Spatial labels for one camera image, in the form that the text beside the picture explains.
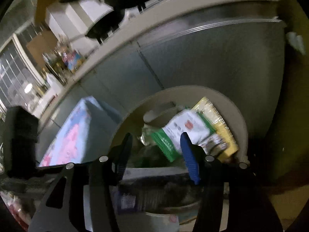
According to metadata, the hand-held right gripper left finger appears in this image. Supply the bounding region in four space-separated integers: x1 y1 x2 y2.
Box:
27 132 134 232

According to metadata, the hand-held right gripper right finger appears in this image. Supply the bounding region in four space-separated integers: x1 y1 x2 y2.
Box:
179 132 283 232

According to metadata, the white green snack packet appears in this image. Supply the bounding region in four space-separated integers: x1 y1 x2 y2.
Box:
152 109 216 163

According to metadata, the beige plastic bin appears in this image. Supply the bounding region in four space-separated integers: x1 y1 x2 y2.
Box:
110 84 249 232

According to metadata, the yellow clear snack packet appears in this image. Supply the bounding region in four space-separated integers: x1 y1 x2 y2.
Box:
192 97 239 158

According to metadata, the dark printed packet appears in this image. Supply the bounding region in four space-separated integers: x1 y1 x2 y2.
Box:
116 167 201 213

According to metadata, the barred window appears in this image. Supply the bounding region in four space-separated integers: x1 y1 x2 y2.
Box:
0 34 46 107

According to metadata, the shelf of assorted groceries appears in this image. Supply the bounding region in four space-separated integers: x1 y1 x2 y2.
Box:
42 34 85 85

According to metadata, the blue printed box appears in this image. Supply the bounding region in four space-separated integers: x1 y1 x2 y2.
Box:
66 50 84 72

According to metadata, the grey kitchen cabinet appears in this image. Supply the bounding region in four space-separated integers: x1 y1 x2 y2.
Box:
36 0 288 174

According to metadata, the black frying pan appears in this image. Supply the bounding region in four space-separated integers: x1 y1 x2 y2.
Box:
84 10 126 41

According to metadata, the white plastic object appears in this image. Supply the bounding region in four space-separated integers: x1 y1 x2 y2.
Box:
285 32 305 55

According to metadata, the white wall cabinet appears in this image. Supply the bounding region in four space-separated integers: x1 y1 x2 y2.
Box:
46 0 114 37

